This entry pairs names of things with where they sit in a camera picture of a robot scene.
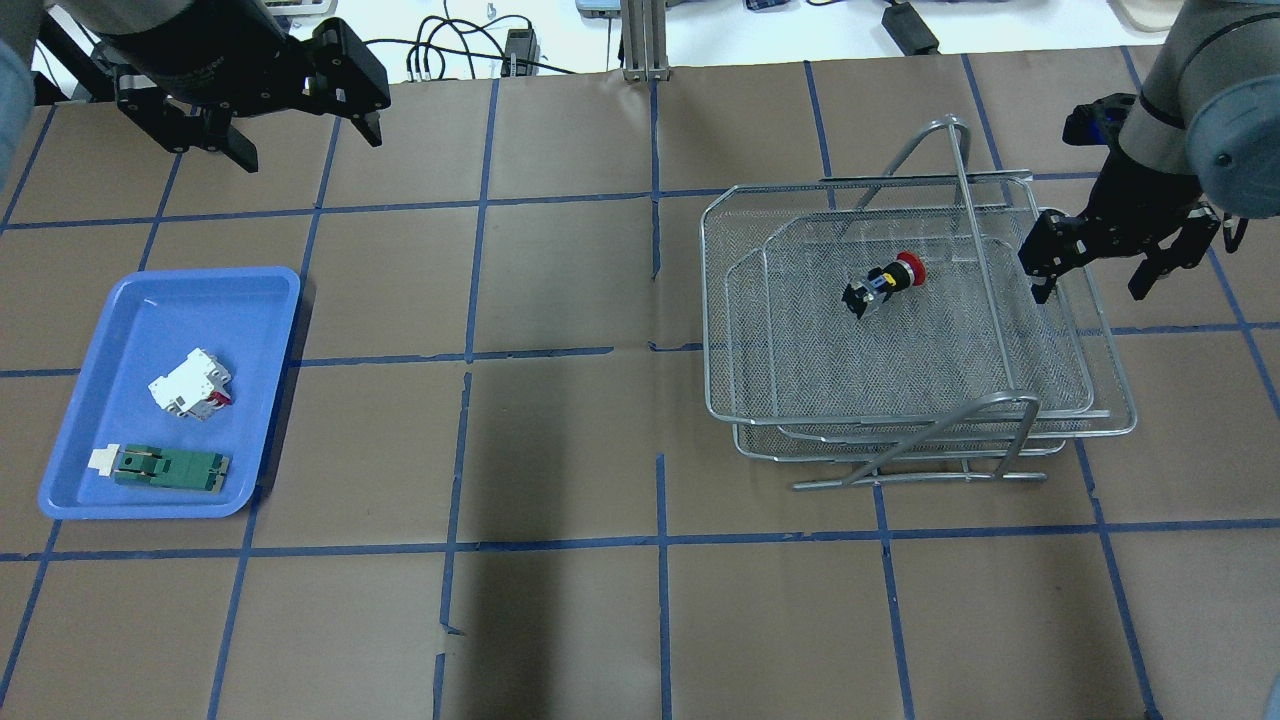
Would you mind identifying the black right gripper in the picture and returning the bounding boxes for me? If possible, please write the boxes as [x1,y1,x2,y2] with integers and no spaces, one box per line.
[1018,201,1222,305]

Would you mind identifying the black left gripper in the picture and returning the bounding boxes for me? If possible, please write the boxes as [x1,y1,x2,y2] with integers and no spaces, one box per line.
[111,17,392,173]

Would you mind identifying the red emergency stop button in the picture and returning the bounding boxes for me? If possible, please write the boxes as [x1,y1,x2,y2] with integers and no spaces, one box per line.
[841,251,927,320]

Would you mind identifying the silver mesh top tray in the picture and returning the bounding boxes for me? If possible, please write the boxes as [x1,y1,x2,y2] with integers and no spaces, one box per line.
[701,170,1096,424]

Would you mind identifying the silver mesh tray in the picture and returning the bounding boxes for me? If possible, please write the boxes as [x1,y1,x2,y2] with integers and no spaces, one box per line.
[701,170,1096,424]
[724,204,1129,430]
[701,240,1071,462]

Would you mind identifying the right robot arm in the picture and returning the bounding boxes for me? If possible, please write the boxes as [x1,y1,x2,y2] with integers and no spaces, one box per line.
[1019,1,1279,304]

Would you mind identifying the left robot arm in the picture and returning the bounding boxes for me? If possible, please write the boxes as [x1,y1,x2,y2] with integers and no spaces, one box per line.
[63,1,392,173]

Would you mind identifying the silver mesh middle tray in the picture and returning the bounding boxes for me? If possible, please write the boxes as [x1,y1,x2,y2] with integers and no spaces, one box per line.
[724,204,1129,430]

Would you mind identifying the silver mesh bottom tray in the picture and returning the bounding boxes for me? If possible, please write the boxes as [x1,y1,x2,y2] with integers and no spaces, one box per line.
[701,240,1071,462]

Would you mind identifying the white circuit breaker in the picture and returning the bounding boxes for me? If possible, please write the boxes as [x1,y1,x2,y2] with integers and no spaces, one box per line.
[147,347,233,421]

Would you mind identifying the blue plastic tray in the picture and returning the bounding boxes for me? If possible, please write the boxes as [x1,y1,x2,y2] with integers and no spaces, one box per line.
[37,266,301,520]

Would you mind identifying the black power adapter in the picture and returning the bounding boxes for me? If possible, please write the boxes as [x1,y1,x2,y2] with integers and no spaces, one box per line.
[879,1,940,56]

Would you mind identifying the green terminal block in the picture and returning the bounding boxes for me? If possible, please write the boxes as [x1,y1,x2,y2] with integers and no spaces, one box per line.
[87,443,230,493]

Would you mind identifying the silver wire shelf frame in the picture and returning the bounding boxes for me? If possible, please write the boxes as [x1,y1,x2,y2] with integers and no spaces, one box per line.
[792,113,1047,492]

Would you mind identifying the black cable bundle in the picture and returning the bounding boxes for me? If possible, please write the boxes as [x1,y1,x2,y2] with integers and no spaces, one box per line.
[365,15,579,83]

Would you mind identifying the aluminium profile post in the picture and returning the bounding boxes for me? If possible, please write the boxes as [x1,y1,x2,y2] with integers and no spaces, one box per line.
[620,0,671,83]

